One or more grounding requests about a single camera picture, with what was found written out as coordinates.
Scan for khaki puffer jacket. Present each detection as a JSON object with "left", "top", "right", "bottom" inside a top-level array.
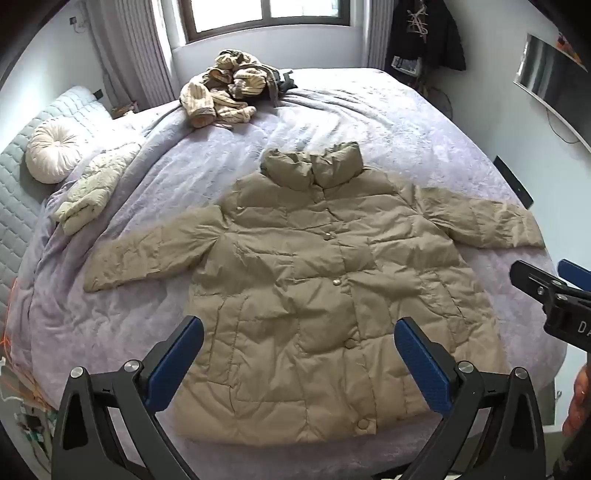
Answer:
[{"left": 83, "top": 141, "right": 546, "bottom": 446}]

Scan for orange cables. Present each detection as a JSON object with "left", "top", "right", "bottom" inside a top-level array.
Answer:
[{"left": 0, "top": 277, "right": 51, "bottom": 416}]

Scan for dark grey garment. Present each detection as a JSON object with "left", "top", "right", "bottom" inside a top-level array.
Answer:
[{"left": 263, "top": 65, "right": 298, "bottom": 104}]

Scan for wall-mounted flat screen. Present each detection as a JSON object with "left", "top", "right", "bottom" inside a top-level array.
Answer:
[{"left": 513, "top": 33, "right": 591, "bottom": 153}]

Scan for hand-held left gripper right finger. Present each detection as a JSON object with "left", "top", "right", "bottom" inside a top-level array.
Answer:
[{"left": 394, "top": 316, "right": 547, "bottom": 480}]

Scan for grey quilted headboard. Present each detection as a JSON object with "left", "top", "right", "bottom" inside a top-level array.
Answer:
[{"left": 0, "top": 85, "right": 114, "bottom": 333}]

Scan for black slim bar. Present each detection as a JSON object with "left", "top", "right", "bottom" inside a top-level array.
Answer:
[{"left": 493, "top": 156, "right": 534, "bottom": 209}]

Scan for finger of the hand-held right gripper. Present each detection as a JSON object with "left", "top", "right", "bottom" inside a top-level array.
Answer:
[
  {"left": 510, "top": 259, "right": 573, "bottom": 319},
  {"left": 557, "top": 259, "right": 591, "bottom": 292}
]

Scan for round cream pillow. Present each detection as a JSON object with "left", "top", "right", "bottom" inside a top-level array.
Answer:
[{"left": 25, "top": 119, "right": 88, "bottom": 184}]

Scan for hanging dark clothes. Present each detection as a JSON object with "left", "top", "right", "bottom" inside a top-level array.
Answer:
[{"left": 385, "top": 0, "right": 467, "bottom": 77}]

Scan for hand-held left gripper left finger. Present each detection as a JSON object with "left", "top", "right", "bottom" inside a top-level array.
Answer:
[{"left": 50, "top": 315, "right": 205, "bottom": 480}]

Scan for person's right hand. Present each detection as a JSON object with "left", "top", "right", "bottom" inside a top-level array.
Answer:
[{"left": 562, "top": 362, "right": 591, "bottom": 438}]

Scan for lilac bedspread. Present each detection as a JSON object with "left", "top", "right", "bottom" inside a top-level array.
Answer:
[{"left": 9, "top": 68, "right": 568, "bottom": 476}]

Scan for white power strip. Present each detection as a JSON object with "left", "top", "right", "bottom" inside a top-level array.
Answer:
[{"left": 14, "top": 406, "right": 52, "bottom": 446}]

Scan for grey curtain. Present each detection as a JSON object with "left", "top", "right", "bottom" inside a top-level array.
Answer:
[
  {"left": 367, "top": 0, "right": 398, "bottom": 72},
  {"left": 85, "top": 0, "right": 178, "bottom": 112}
]

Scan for beige striped garment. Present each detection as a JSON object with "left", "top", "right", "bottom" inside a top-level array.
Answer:
[{"left": 179, "top": 49, "right": 271, "bottom": 128}]

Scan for cream folded quilted jacket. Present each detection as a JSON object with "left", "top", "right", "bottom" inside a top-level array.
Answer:
[{"left": 54, "top": 142, "right": 143, "bottom": 236}]

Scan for brown framed window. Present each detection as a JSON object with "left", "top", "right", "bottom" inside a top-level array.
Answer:
[{"left": 178, "top": 0, "right": 358, "bottom": 44}]

